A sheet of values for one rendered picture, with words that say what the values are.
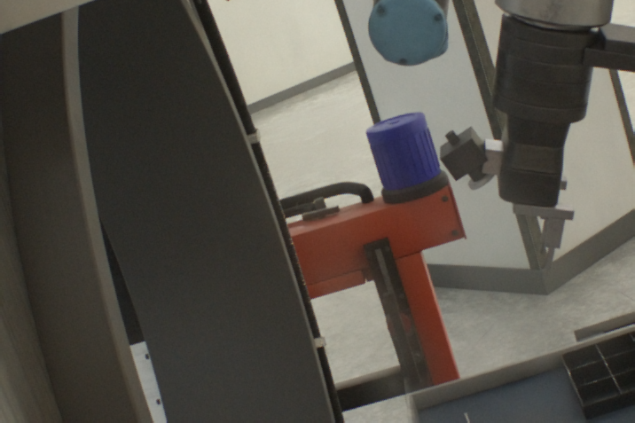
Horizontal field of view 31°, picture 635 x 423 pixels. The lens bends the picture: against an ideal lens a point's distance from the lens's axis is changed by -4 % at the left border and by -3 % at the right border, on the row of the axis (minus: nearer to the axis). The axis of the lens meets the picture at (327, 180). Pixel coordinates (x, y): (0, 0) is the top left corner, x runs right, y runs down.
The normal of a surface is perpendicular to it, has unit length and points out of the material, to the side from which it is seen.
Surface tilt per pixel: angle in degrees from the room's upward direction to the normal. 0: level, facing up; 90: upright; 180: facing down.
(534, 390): 0
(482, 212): 90
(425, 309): 90
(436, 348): 90
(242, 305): 76
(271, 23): 90
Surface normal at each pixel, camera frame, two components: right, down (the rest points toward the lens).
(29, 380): 0.95, -0.29
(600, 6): 0.62, 0.34
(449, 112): -0.75, 0.36
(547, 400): -0.30, -0.93
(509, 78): -0.81, 0.14
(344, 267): -0.03, 0.22
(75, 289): -0.14, -0.17
